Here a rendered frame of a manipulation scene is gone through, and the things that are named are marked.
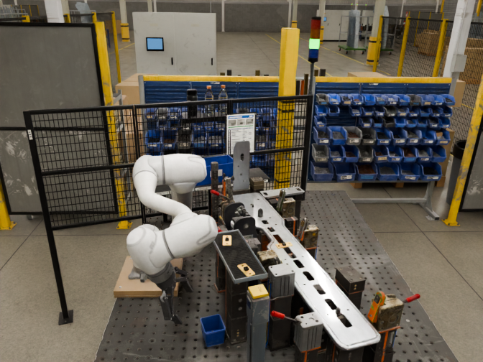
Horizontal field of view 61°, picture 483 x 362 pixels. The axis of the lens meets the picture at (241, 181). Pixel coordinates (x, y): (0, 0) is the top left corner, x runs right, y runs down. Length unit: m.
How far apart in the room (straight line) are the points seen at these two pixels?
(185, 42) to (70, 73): 4.86
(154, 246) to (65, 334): 2.04
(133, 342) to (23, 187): 2.83
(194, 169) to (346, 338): 0.92
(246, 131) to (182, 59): 5.88
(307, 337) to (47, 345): 2.07
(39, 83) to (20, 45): 0.34
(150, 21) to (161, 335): 7.28
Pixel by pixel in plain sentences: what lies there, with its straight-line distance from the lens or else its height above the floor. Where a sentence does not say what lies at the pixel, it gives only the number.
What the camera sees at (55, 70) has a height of 1.59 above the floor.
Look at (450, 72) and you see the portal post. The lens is 6.68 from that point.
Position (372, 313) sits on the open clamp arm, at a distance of 1.80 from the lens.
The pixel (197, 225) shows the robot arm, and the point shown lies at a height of 1.48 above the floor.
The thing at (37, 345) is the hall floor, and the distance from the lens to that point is 3.30.
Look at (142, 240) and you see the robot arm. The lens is 1.33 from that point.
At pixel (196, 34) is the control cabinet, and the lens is 8.65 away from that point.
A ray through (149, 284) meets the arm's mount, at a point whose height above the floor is 0.74.
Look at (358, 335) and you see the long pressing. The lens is 1.71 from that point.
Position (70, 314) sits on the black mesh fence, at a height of 0.01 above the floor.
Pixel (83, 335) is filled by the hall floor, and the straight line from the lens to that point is 3.26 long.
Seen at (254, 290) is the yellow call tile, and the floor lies 1.16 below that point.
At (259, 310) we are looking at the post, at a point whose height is 1.09.
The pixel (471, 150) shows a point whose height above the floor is 0.84.
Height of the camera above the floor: 2.13
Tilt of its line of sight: 23 degrees down
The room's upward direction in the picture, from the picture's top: 1 degrees clockwise
